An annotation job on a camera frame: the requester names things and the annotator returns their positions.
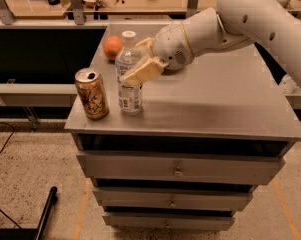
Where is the clear plastic water bottle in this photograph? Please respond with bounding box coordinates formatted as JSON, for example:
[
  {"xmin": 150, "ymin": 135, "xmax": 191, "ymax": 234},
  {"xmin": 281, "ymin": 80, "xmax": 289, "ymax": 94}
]
[{"xmin": 115, "ymin": 30, "xmax": 143, "ymax": 114}]

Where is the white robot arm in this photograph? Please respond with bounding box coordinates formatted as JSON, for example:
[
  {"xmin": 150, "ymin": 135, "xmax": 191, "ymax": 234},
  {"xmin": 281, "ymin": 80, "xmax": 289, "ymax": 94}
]
[{"xmin": 120, "ymin": 0, "xmax": 301, "ymax": 88}]

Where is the black metal stand leg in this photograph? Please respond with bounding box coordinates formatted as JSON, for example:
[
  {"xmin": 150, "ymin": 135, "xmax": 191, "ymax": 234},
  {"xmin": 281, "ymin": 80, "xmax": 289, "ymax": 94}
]
[{"xmin": 0, "ymin": 186, "xmax": 58, "ymax": 240}]

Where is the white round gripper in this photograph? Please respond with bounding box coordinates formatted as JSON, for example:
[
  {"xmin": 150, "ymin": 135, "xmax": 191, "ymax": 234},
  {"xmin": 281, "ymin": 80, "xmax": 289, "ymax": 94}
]
[{"xmin": 120, "ymin": 24, "xmax": 194, "ymax": 87}]

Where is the black floor cable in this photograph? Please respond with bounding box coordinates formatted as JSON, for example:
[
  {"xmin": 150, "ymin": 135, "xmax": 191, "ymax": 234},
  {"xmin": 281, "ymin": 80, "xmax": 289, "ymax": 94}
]
[{"xmin": 0, "ymin": 117, "xmax": 23, "ymax": 230}]

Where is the orange drink can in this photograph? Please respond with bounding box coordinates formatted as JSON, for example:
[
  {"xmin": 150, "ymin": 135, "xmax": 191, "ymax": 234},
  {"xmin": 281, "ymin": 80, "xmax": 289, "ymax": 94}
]
[{"xmin": 75, "ymin": 68, "xmax": 109, "ymax": 120}]

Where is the orange fruit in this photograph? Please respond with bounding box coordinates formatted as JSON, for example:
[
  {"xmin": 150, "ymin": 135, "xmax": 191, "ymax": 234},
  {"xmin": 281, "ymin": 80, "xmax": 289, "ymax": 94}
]
[{"xmin": 103, "ymin": 36, "xmax": 123, "ymax": 61}]

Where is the grey drawer cabinet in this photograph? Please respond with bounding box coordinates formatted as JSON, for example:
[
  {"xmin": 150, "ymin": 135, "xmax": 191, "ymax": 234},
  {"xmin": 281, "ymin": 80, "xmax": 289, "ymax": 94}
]
[{"xmin": 64, "ymin": 24, "xmax": 301, "ymax": 232}]

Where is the grey metal railing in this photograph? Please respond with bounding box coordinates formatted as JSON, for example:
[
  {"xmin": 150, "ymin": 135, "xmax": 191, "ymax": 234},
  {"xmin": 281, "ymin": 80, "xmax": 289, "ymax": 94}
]
[{"xmin": 0, "ymin": 0, "xmax": 301, "ymax": 30}]

